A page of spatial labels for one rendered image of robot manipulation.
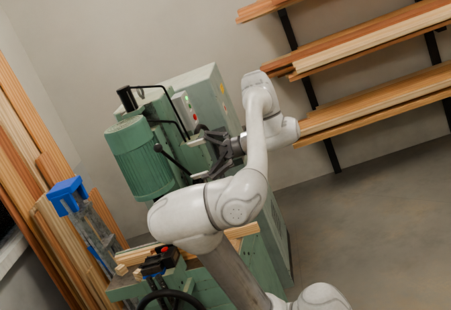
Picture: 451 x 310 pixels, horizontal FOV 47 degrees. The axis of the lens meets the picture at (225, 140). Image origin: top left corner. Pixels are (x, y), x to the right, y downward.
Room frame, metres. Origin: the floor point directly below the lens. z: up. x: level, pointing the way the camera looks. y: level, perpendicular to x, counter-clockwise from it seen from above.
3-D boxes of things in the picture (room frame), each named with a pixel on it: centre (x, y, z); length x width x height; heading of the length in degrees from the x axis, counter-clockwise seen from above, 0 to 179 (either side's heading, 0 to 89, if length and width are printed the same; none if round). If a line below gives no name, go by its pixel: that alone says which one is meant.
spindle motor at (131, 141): (2.02, 0.34, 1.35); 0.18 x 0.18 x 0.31
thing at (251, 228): (2.02, 0.32, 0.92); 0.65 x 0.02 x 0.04; 74
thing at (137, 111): (2.16, 0.30, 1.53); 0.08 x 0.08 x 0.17; 74
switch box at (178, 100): (2.29, 0.12, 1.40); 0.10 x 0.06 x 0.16; 164
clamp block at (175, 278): (1.84, 0.42, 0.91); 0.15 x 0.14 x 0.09; 74
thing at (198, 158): (2.19, 0.14, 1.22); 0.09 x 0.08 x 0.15; 164
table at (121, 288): (1.93, 0.40, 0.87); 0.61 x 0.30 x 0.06; 74
